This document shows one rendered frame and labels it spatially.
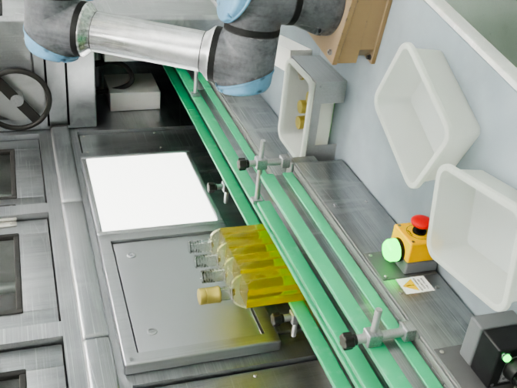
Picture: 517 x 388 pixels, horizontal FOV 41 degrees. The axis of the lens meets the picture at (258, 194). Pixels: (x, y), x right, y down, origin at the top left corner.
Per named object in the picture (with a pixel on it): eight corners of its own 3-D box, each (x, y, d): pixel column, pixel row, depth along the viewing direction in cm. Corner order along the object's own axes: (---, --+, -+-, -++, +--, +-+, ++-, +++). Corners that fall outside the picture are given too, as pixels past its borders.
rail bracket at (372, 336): (407, 328, 120) (335, 339, 116) (415, 295, 116) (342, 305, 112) (418, 344, 117) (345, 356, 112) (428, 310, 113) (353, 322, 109)
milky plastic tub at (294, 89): (306, 133, 187) (276, 135, 185) (318, 54, 176) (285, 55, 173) (331, 165, 173) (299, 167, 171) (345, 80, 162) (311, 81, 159)
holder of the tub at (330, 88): (305, 151, 190) (279, 152, 188) (319, 55, 176) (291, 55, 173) (330, 182, 176) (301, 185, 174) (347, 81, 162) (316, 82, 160)
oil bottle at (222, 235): (291, 238, 169) (205, 248, 163) (294, 219, 166) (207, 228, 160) (299, 252, 165) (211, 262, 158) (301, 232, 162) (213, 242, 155)
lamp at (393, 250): (391, 252, 134) (377, 253, 133) (395, 232, 131) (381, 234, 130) (401, 265, 130) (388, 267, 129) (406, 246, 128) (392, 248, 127)
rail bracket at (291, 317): (322, 324, 156) (266, 332, 152) (327, 300, 152) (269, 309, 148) (329, 336, 152) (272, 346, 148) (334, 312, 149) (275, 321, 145)
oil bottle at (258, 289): (318, 282, 155) (225, 294, 149) (321, 262, 152) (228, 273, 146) (327, 298, 151) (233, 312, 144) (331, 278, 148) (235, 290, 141)
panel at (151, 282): (188, 157, 225) (80, 164, 214) (188, 148, 223) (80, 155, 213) (280, 350, 153) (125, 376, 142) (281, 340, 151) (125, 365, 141)
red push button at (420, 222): (404, 229, 131) (408, 213, 129) (422, 226, 132) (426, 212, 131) (414, 241, 128) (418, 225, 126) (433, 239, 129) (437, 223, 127)
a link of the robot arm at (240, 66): (278, 36, 137) (11, -14, 140) (266, 106, 144) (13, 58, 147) (284, 21, 148) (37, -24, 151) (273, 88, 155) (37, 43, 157)
